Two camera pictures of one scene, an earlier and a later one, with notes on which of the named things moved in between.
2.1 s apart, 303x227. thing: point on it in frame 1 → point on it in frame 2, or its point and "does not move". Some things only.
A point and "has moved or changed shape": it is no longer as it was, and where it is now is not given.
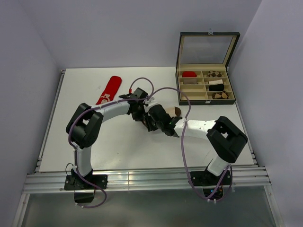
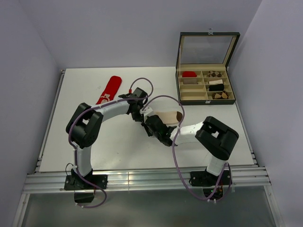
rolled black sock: (217, 87) does not move
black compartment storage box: (202, 74) does not move
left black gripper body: (138, 115) does not move
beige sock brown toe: (173, 111) has moved or changed shape
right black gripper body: (151, 125) → (149, 131)
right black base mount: (209, 182) does not move
